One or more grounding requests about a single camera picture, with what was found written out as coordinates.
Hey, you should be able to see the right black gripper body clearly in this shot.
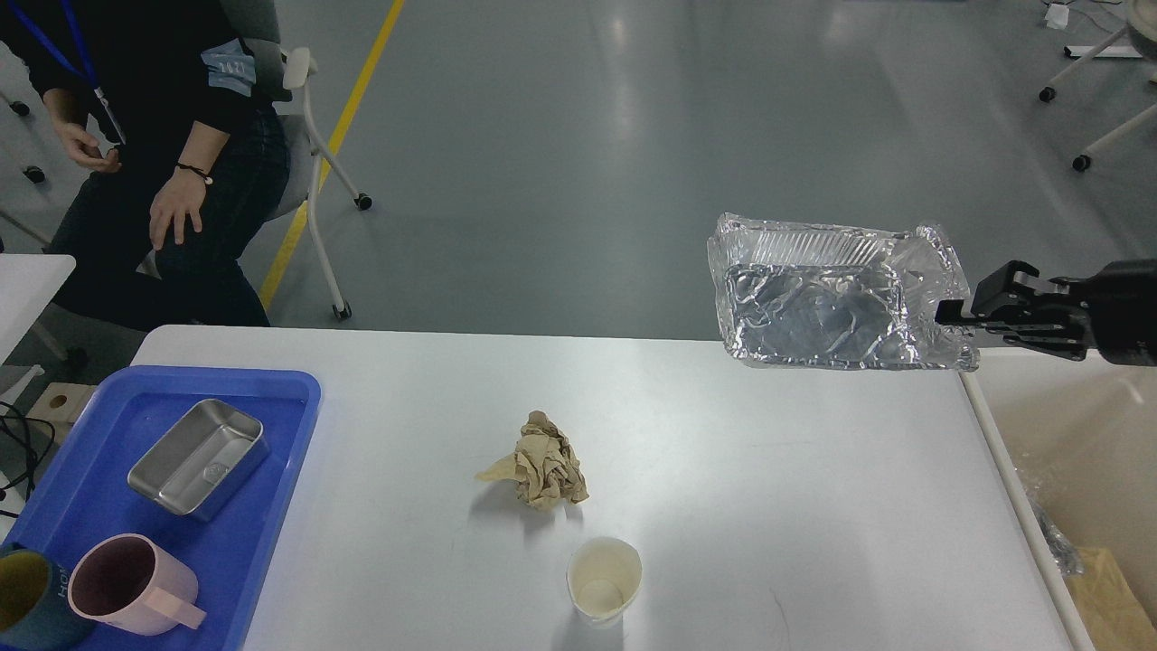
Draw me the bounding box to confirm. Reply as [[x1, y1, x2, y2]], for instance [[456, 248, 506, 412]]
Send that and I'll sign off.
[[1081, 259, 1156, 367]]

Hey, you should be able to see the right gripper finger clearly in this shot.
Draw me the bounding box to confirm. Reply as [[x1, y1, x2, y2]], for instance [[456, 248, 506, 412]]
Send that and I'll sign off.
[[935, 260, 1095, 331], [974, 328, 1090, 362]]

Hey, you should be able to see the aluminium foil tray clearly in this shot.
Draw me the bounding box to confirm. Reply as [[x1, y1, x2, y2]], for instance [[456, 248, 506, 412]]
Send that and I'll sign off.
[[706, 212, 980, 372]]

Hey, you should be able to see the white paper cup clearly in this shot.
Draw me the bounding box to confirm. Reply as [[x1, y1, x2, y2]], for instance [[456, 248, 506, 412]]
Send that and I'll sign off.
[[566, 537, 644, 627]]

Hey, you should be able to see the steel rectangular container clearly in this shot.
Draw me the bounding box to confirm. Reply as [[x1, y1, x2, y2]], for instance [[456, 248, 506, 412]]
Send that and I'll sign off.
[[127, 399, 271, 523]]

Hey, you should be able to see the pink mug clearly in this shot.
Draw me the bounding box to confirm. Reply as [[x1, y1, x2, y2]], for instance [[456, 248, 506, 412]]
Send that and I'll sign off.
[[67, 534, 207, 637]]

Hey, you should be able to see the white plastic bin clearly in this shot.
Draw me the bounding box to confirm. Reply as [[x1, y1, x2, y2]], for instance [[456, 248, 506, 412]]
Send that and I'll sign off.
[[960, 347, 1156, 650]]

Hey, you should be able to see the white wheeled furniture base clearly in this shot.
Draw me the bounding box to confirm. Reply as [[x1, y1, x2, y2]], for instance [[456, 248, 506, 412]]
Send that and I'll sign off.
[[1038, 0, 1157, 173]]

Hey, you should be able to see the crumpled brown paper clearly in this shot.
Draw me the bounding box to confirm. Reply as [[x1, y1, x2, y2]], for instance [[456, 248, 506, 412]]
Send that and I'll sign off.
[[476, 410, 589, 512]]

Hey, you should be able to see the person in black clothes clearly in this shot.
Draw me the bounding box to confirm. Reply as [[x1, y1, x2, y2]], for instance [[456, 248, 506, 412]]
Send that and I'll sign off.
[[3, 1, 290, 331]]

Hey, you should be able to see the blue plastic tray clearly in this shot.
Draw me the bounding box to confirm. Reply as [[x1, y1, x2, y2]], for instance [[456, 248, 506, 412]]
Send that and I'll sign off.
[[3, 365, 320, 650]]

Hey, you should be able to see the wooden block with hole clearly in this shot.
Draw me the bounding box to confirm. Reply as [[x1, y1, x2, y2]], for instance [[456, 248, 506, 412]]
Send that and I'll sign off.
[[25, 382, 96, 449]]

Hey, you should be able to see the white side table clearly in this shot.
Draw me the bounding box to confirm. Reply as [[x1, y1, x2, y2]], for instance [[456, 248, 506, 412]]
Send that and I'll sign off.
[[1, 254, 76, 362]]

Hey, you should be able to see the blue mug yellow inside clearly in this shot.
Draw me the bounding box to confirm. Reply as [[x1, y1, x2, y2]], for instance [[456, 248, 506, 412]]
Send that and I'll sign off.
[[1, 545, 95, 650]]

